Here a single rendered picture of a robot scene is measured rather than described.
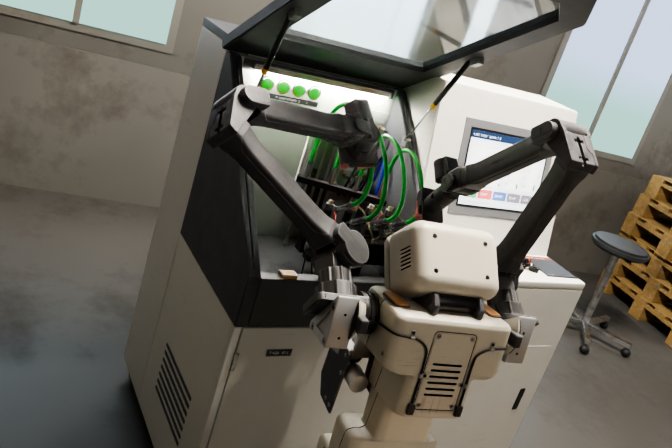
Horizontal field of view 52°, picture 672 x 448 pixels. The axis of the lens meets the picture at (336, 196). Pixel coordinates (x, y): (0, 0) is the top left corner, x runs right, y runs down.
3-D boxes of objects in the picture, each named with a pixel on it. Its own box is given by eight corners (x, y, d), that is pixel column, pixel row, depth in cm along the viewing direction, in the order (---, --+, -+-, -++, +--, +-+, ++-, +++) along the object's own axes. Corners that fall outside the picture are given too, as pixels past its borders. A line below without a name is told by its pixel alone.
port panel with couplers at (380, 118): (338, 189, 256) (364, 110, 246) (334, 185, 259) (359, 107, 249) (367, 192, 263) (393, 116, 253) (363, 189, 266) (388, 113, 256)
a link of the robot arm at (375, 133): (362, 142, 173) (383, 140, 174) (356, 118, 175) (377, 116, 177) (355, 154, 179) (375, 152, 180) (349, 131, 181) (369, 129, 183)
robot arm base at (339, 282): (318, 298, 135) (373, 304, 140) (316, 260, 139) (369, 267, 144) (301, 314, 142) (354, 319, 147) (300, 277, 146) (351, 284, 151)
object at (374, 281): (247, 327, 199) (261, 278, 194) (241, 318, 202) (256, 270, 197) (417, 326, 231) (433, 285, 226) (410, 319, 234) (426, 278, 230)
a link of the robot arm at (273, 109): (213, 128, 143) (249, 104, 137) (207, 103, 144) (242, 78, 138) (342, 152, 176) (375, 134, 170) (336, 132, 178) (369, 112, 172)
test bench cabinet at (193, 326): (171, 537, 221) (233, 327, 196) (133, 415, 267) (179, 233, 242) (355, 506, 258) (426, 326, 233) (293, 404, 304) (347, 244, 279)
